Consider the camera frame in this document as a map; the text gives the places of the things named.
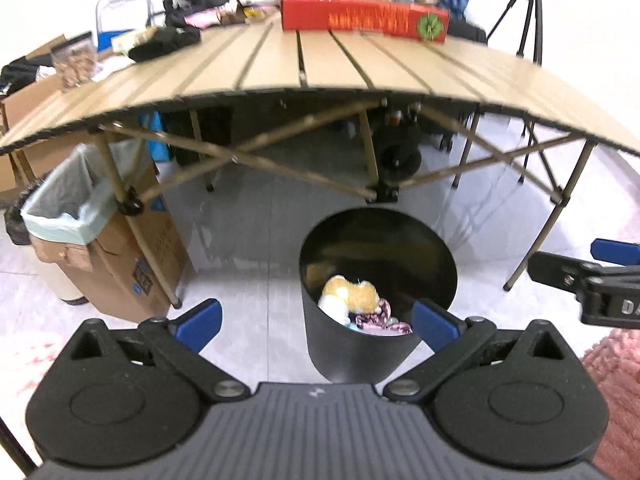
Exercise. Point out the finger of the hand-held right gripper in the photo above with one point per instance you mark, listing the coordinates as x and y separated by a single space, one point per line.
555 267
615 251

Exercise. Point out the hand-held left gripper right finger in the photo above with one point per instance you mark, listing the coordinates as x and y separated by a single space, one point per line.
435 322

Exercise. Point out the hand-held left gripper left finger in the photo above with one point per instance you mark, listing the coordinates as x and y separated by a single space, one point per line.
200 322

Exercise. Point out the mauve cloth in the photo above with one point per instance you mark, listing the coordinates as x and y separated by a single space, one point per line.
382 317

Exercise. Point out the yellow plush toy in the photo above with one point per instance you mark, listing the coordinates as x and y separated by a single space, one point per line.
350 295

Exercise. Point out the black round trash bin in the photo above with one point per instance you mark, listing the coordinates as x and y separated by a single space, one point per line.
340 355

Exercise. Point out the pink shaggy rug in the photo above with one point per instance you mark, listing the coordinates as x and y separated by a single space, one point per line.
615 375

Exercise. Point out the cardboard box with green liner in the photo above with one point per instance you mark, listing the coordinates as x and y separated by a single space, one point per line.
140 240

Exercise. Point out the white cylindrical bin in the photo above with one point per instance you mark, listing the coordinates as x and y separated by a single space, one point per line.
60 280

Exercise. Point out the blue plastic panel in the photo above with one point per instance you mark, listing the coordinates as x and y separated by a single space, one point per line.
155 135

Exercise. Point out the black suitcase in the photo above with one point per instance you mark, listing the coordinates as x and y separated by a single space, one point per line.
465 30

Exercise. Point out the large cardboard box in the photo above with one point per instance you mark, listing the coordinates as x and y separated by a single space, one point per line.
30 105

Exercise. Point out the tan slatted folding table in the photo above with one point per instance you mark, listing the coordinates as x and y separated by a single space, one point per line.
325 65

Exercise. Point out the black gloves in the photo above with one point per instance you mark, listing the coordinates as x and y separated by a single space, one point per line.
165 42

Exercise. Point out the pale yellow packet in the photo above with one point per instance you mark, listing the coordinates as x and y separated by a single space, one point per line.
132 40

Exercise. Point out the clear jar of snacks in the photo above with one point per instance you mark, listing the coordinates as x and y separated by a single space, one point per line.
75 60

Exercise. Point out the white framed blue folding stool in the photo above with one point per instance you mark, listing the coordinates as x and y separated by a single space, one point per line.
107 40

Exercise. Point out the pink packet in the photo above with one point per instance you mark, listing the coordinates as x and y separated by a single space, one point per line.
202 17

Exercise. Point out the black clothes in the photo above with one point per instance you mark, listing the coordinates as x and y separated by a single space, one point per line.
20 72

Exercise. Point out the red cardboard box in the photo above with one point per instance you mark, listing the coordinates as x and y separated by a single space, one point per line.
365 17

